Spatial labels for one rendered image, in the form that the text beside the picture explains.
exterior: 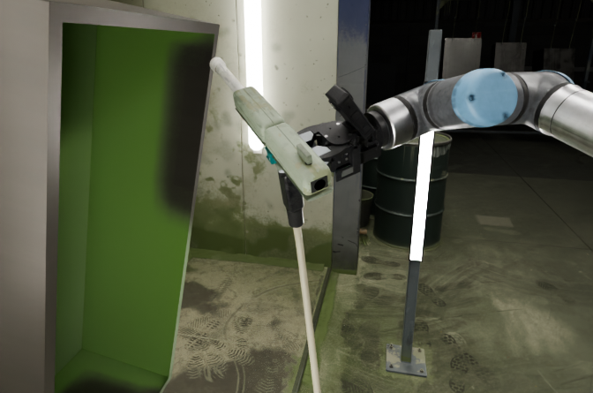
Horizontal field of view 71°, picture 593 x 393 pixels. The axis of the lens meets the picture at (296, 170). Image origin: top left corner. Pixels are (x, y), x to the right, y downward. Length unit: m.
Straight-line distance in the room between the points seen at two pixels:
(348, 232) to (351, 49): 1.22
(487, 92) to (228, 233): 2.66
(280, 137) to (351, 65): 2.04
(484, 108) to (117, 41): 0.97
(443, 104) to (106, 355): 1.45
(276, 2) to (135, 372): 2.12
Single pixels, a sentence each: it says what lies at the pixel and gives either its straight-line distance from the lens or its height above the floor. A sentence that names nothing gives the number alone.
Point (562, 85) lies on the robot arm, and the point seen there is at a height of 1.52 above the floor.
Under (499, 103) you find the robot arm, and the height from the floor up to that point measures 1.49.
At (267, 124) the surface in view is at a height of 1.45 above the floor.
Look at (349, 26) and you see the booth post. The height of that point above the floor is 1.69.
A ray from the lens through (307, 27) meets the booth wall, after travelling 2.72.
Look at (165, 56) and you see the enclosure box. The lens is 1.23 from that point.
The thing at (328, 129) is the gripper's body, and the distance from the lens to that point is 0.75.
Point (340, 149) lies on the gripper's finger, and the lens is 0.70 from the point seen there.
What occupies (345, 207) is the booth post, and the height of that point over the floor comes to 0.52.
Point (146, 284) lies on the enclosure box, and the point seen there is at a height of 0.83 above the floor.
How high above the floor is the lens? 1.58
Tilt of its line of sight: 17 degrees down
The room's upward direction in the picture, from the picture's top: straight up
